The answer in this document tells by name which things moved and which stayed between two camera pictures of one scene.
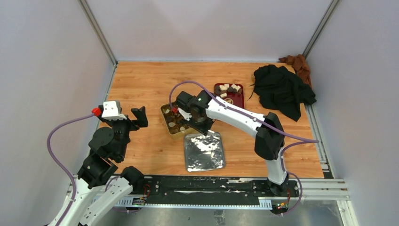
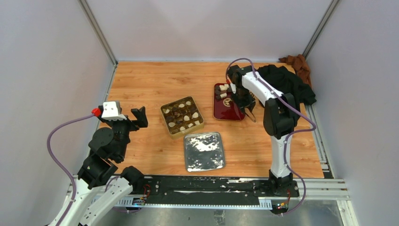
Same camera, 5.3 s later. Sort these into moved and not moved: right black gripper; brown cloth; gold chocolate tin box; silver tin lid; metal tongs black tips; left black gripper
Moved: metal tongs black tips; right black gripper
Not moved: left black gripper; silver tin lid; brown cloth; gold chocolate tin box
